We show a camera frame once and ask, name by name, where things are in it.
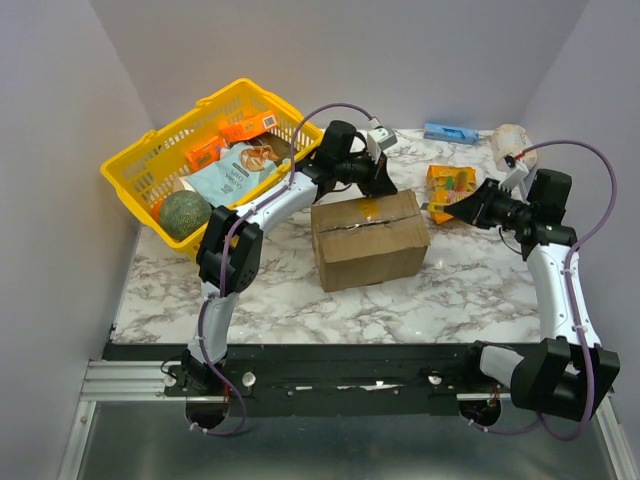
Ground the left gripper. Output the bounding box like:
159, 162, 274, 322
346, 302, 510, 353
334, 147, 395, 199

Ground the yellow utility knife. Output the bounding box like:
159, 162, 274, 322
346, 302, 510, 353
421, 202, 446, 213

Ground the brown cardboard express box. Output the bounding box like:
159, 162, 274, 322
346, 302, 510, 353
311, 189, 430, 292

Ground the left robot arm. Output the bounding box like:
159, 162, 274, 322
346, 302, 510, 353
181, 120, 397, 395

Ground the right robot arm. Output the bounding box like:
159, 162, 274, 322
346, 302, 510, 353
444, 169, 620, 421

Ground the blue box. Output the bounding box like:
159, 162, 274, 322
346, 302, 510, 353
423, 123, 479, 145

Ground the orange barcode box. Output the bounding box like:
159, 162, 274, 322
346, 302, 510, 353
220, 110, 278, 143

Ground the orange candy box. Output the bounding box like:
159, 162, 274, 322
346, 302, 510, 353
185, 136, 227, 172

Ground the orange snack bag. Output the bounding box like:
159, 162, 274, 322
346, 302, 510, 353
426, 165, 477, 224

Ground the beige paper bag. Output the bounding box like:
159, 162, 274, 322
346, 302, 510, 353
490, 124, 533, 172

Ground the light blue chips bag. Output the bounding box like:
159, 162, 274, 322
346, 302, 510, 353
186, 143, 282, 206

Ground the green melon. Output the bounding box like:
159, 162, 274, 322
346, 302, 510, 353
157, 190, 212, 241

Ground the yellow plastic basket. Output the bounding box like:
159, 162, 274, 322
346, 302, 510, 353
101, 78, 323, 259

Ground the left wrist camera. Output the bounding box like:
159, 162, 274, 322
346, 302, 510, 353
366, 126, 397, 163

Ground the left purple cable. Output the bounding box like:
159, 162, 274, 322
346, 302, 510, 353
188, 102, 384, 437

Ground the purple cable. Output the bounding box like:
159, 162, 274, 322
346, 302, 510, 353
188, 102, 384, 437
467, 139, 615, 442

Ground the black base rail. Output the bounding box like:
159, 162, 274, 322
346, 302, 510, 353
103, 343, 510, 427

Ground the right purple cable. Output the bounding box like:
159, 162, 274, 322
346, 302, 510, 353
467, 139, 615, 442

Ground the aluminium frame rail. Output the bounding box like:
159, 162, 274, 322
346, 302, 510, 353
80, 361, 185, 402

